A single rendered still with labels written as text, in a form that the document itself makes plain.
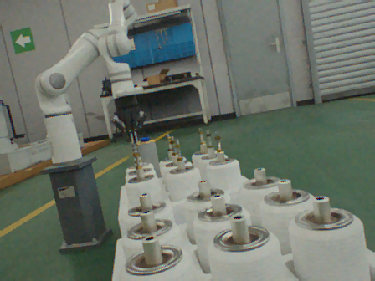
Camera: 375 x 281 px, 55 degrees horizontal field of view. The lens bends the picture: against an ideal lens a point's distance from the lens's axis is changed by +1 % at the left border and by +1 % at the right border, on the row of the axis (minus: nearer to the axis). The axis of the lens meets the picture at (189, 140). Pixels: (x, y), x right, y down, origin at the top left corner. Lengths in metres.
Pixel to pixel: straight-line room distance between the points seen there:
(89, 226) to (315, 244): 0.95
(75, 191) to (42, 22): 5.97
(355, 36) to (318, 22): 0.60
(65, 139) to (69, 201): 0.22
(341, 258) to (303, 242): 0.05
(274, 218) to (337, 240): 0.14
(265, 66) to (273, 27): 0.63
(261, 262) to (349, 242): 0.12
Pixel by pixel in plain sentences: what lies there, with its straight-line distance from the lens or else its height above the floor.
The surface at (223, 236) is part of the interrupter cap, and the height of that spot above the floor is 0.25.
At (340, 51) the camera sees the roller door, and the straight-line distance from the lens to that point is 6.26.
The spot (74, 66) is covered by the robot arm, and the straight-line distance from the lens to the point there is 1.32.
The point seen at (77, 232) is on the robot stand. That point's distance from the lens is 1.33.
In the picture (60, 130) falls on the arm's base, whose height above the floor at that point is 0.42.
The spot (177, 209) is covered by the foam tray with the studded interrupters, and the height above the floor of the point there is 0.17.
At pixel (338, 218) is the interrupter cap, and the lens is 0.53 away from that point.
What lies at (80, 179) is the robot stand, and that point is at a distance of 1.28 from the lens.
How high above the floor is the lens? 0.45
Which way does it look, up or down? 7 degrees down
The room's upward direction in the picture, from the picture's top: 10 degrees counter-clockwise
